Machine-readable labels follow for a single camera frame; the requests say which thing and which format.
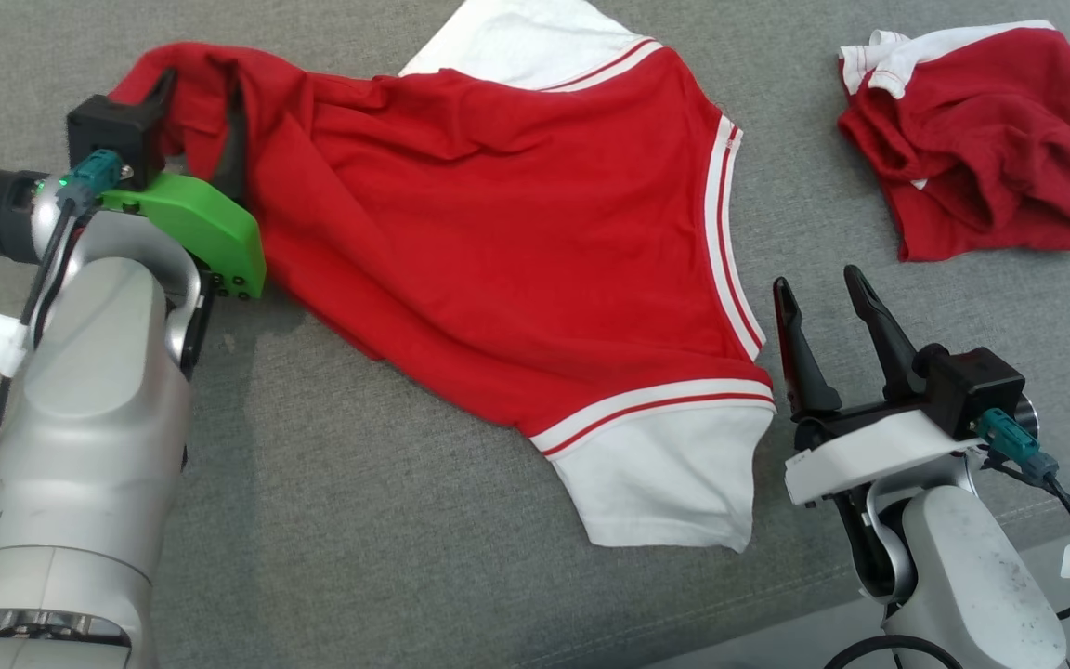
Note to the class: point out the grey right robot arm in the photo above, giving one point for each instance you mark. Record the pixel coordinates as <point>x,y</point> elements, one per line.
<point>962,576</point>

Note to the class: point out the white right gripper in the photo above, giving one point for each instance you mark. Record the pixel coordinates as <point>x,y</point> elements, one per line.
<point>869,455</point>

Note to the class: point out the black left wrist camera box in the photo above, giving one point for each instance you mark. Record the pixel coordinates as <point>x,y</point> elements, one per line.
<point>108,125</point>

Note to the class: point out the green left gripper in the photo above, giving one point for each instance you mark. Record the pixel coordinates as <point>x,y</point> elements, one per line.
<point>210,223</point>

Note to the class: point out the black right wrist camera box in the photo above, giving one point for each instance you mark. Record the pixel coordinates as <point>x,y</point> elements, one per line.
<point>972,386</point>

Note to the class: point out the red shorts with white trim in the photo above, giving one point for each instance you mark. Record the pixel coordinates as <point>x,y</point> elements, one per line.
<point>990,139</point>

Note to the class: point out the red and white jersey shirt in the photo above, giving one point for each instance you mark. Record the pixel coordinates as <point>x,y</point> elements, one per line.
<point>498,232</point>

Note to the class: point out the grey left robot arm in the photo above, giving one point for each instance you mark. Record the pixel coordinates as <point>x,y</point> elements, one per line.
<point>89,418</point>

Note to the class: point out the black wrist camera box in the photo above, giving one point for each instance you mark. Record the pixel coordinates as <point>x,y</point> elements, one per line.
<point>108,125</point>
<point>972,386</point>

